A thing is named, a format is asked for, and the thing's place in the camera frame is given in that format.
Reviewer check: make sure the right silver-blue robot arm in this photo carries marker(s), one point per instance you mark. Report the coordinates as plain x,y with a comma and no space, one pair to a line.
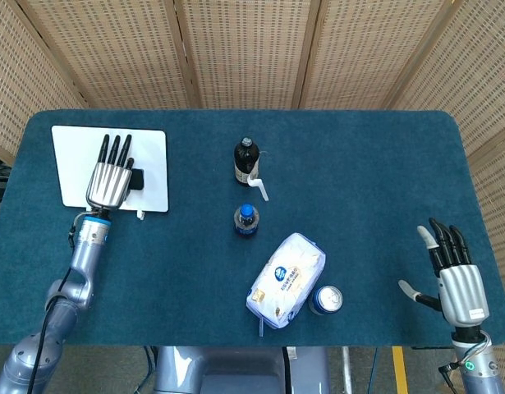
480,363

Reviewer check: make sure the woven bamboo folding screen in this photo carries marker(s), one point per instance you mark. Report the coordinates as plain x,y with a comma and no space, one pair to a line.
252,53

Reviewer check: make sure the blue-capped drink bottle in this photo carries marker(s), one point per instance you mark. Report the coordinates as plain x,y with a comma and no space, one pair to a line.
246,221

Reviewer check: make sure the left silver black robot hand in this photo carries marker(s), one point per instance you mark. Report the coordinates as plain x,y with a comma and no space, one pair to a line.
108,180

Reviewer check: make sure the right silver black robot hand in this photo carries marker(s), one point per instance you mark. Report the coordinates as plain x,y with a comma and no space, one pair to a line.
461,287

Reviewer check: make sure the dark brown glass bottle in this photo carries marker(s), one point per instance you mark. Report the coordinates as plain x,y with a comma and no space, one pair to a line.
246,162

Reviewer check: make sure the white plastic hook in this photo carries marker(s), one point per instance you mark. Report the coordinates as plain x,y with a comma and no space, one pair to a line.
260,186

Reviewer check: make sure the blue table mat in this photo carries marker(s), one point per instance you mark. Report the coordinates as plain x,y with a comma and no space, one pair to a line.
359,184

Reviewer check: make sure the blue drink can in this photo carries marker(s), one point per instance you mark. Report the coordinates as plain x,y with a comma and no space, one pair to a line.
326,300

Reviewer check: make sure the white rectangular tray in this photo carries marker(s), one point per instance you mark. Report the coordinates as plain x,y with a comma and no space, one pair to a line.
153,164

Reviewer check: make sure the white snack bag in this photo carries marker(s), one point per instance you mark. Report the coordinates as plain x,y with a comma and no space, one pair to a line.
287,281

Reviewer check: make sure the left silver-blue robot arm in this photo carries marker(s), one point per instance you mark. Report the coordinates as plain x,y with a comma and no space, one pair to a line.
55,303

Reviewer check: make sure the silver-blue robot torso base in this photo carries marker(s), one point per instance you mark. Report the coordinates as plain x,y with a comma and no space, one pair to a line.
244,371

